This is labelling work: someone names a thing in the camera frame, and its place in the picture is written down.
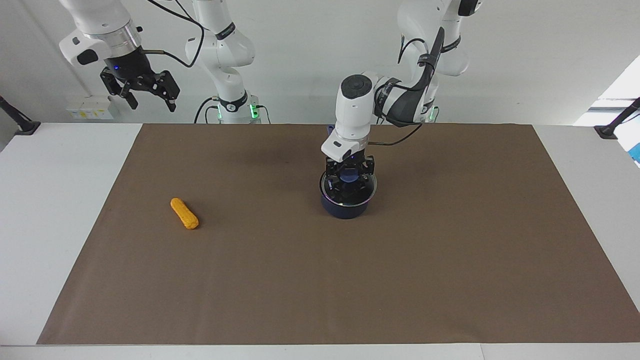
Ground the glass lid with blue knob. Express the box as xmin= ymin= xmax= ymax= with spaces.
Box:
xmin=320 ymin=167 xmax=378 ymax=207

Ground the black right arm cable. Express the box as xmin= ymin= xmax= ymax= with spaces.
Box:
xmin=141 ymin=0 xmax=206 ymax=68

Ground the orange toy corn cob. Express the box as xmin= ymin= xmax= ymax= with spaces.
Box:
xmin=170 ymin=197 xmax=200 ymax=230

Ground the black clamp mount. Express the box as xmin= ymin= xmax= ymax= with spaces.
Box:
xmin=0 ymin=95 xmax=41 ymax=136
xmin=594 ymin=97 xmax=640 ymax=140

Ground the blue saucepan with handle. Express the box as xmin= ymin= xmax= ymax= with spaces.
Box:
xmin=320 ymin=124 xmax=378 ymax=220

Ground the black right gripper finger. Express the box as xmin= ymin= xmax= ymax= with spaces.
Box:
xmin=100 ymin=69 xmax=138 ymax=110
xmin=157 ymin=70 xmax=181 ymax=112

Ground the brown table mat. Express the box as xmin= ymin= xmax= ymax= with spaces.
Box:
xmin=36 ymin=123 xmax=640 ymax=346

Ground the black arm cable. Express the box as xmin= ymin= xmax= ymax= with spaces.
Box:
xmin=141 ymin=0 xmax=206 ymax=68
xmin=369 ymin=27 xmax=446 ymax=147

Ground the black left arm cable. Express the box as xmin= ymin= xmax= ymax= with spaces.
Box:
xmin=369 ymin=27 xmax=446 ymax=147

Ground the white wall socket box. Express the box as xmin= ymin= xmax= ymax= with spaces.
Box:
xmin=66 ymin=96 xmax=115 ymax=121

